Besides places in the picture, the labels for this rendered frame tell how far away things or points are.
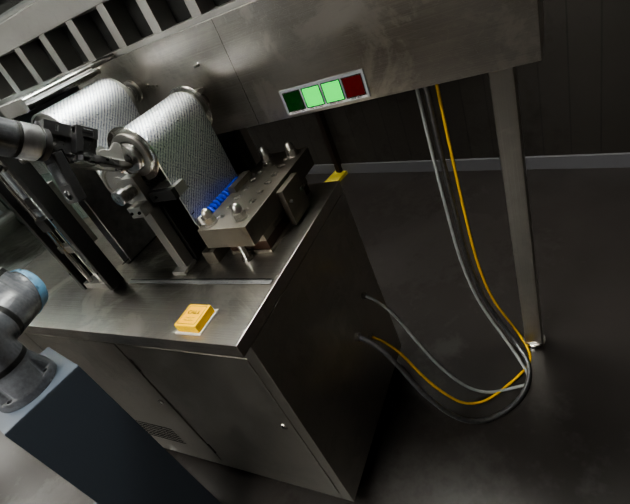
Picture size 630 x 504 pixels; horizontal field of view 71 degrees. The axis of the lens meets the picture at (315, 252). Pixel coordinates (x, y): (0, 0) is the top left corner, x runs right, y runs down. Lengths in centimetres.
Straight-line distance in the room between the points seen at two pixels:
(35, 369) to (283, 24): 103
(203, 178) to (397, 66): 59
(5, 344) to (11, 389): 11
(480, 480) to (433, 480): 15
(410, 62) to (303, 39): 27
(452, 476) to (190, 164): 128
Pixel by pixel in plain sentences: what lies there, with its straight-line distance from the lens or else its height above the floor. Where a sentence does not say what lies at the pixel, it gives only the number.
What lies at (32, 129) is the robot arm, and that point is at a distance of 107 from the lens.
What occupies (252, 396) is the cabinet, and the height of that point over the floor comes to 65.
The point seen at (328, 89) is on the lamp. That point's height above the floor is 119.
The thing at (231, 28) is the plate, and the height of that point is 140.
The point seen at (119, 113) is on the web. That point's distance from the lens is 145.
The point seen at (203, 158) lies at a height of 114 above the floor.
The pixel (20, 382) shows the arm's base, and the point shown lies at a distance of 127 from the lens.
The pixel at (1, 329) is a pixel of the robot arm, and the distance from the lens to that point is 125.
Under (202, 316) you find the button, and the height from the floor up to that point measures 92.
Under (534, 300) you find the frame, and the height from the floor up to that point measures 26.
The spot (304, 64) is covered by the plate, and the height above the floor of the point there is 127.
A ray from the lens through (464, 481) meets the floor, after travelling 166.
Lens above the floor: 150
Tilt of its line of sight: 33 degrees down
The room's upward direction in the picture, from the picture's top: 25 degrees counter-clockwise
